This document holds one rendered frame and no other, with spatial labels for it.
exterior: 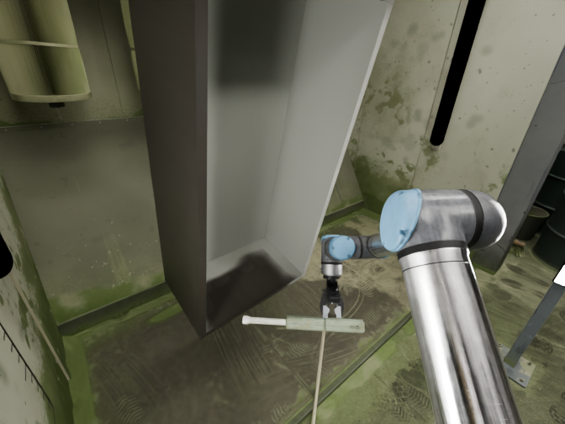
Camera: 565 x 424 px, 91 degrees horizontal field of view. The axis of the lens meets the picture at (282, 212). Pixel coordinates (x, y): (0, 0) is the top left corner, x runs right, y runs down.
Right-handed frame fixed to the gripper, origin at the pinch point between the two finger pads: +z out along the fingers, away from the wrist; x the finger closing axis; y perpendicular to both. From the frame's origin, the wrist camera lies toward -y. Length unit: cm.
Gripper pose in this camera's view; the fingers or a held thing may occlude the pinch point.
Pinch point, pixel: (331, 325)
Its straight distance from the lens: 125.1
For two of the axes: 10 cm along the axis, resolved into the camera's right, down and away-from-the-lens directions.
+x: -10.0, -0.2, 0.7
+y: 0.7, 1.5, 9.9
